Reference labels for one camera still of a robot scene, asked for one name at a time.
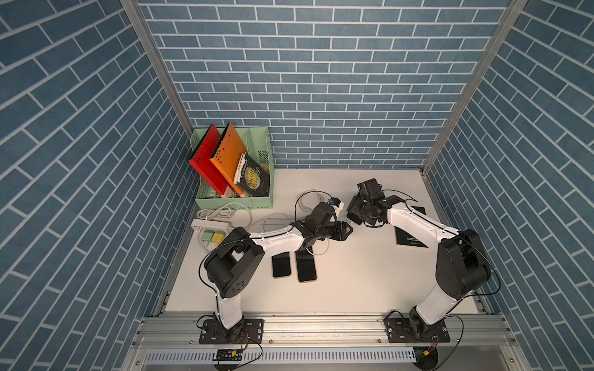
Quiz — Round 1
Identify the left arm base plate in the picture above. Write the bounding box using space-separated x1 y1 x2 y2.
199 318 265 345

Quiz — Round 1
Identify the orange folder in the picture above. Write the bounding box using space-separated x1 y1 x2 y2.
210 123 247 197

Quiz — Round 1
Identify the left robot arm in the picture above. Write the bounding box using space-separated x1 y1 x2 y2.
199 203 353 330

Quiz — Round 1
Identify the power strip white cord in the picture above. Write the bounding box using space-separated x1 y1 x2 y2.
196 202 254 230

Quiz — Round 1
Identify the aluminium front rail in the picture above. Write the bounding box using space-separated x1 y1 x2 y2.
131 312 518 349

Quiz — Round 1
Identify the small black controller board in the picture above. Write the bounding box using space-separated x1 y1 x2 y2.
213 349 243 363

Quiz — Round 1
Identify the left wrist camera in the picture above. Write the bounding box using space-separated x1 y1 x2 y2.
327 197 344 218

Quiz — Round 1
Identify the phone with pink case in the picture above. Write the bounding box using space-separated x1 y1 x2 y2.
295 250 317 283

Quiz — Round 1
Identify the yellow charger plug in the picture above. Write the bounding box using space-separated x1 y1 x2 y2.
211 231 226 244

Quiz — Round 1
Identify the phone with light blue case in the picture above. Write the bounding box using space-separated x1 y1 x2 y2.
272 252 292 278

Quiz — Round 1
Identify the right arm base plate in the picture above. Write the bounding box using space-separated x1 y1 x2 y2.
385 317 451 344

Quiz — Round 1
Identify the red folder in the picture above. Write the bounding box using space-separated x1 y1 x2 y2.
189 125 231 198

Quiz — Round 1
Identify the green charger plug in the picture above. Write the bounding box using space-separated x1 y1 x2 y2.
201 230 214 244

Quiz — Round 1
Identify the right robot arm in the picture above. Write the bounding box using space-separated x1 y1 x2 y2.
347 179 491 339

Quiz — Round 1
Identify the white charging cable loop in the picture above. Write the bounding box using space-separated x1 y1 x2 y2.
303 238 331 258

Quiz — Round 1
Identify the black Murphy's law book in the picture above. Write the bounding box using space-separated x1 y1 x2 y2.
388 203 433 248

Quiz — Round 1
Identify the mint green perforated basket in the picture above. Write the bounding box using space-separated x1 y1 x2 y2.
190 127 275 210

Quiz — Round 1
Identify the Moon and Sixpence book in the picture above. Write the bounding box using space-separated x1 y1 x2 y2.
234 152 271 197

